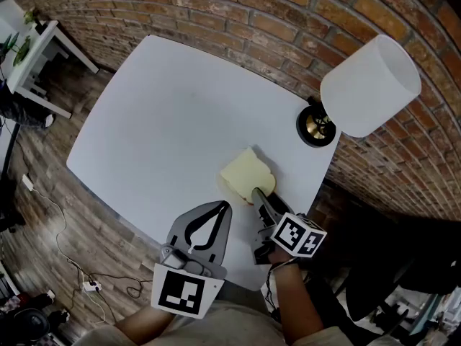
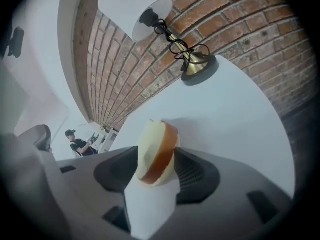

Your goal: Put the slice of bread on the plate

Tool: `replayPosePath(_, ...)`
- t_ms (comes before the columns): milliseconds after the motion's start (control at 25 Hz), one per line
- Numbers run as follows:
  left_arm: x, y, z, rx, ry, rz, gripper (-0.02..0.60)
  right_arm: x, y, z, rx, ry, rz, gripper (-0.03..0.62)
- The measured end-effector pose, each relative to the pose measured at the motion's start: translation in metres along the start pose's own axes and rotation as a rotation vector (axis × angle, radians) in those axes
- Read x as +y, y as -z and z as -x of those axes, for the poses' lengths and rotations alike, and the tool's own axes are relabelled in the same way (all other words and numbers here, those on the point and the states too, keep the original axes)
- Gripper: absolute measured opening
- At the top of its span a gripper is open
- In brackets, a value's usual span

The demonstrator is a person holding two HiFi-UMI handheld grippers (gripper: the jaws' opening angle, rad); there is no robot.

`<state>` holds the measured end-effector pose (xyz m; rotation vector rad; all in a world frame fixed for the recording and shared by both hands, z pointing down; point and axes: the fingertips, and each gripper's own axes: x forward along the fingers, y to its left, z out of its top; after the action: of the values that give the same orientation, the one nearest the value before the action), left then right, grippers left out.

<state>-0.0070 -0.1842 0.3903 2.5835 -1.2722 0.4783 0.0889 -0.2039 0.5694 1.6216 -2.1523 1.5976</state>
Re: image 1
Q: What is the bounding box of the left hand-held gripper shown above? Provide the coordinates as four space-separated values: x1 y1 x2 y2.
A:
150 200 233 319

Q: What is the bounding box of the black round fan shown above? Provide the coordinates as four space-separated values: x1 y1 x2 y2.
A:
12 308 51 346

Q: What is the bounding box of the slice of white bread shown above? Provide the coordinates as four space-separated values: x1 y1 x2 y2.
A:
220 146 277 207

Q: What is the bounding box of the person's right forearm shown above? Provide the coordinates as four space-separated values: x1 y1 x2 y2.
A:
269 254 325 346

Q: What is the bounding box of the white floor cable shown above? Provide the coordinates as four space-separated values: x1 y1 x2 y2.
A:
30 187 108 322

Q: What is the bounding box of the green leafy plant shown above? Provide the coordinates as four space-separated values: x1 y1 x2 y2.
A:
1 32 33 68

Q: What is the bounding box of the white side desk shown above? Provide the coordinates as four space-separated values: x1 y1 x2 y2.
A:
0 0 100 120

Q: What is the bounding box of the black office chair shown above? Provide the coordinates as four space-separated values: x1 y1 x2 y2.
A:
309 192 461 338

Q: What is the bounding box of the black metal pole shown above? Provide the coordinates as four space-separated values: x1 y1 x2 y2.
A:
1 120 21 174

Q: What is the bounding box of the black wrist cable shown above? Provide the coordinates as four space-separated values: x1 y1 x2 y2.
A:
264 267 282 322

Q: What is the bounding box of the small potted plant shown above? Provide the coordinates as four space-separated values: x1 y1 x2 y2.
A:
23 8 48 35

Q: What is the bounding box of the black floor cable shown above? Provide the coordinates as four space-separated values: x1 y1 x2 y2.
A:
70 271 154 324

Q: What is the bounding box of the person's beige clothing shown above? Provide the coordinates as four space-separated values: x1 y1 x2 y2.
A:
71 297 356 346

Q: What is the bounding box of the person's left forearm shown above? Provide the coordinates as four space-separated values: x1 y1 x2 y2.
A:
114 303 177 346

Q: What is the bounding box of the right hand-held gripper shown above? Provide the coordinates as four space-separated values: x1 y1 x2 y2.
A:
251 187 328 265

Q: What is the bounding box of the white shade table lamp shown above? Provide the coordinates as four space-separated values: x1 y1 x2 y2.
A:
295 33 422 148

